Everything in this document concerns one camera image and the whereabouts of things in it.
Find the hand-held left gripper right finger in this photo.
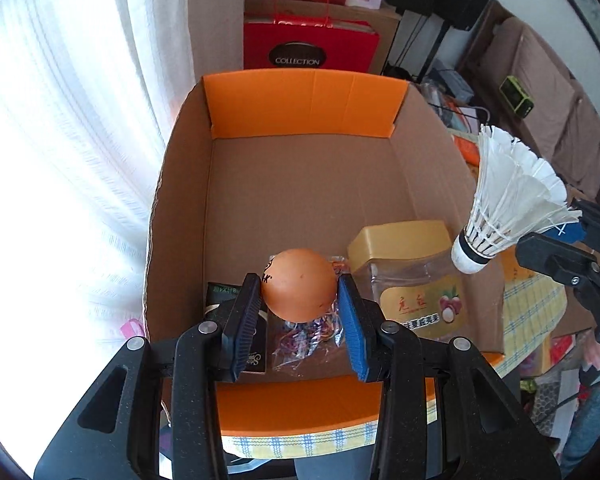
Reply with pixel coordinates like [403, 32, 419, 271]
[336, 272, 563, 480]

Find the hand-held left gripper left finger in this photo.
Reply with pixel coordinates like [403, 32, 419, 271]
[32, 272, 266, 480]

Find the black tissue pack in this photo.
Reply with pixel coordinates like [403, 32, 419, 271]
[202, 282, 268, 376]

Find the clear bag of rubber bands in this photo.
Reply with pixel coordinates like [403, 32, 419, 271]
[267, 255, 351, 373]

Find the orange ping-pong ball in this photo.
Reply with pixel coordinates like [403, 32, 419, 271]
[261, 248, 340, 322]

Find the clear jar yellow lid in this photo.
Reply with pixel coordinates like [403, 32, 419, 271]
[347, 220, 470, 346]

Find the white feather shuttlecock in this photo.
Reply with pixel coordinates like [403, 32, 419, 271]
[451, 126, 583, 275]

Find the orange cream tube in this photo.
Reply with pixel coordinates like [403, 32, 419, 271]
[455, 132, 481, 165]

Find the orange cardboard box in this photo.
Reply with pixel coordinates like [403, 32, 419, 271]
[144, 72, 506, 436]

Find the brown sofa cushion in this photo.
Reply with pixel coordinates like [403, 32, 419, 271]
[550, 90, 600, 196]
[485, 16, 578, 161]

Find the green alarm clock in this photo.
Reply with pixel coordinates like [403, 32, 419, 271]
[499, 76, 536, 116]

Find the grey patterned bag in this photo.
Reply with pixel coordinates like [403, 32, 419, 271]
[532, 382, 578, 441]

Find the person's leg in jeans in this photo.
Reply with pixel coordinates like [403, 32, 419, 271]
[560, 375, 600, 480]

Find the white blue box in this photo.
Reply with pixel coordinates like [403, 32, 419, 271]
[436, 72, 473, 103]

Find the brown sofa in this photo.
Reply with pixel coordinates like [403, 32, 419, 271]
[455, 0, 600, 201]

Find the black speaker stand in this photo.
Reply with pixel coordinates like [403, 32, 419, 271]
[389, 9, 431, 78]
[420, 25, 449, 83]

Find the white sheer curtain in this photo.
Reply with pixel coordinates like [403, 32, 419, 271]
[0, 0, 201, 411]

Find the red collection gift bag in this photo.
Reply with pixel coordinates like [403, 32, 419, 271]
[243, 20, 381, 73]

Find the white cable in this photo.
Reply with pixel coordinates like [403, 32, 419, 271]
[459, 104, 494, 127]

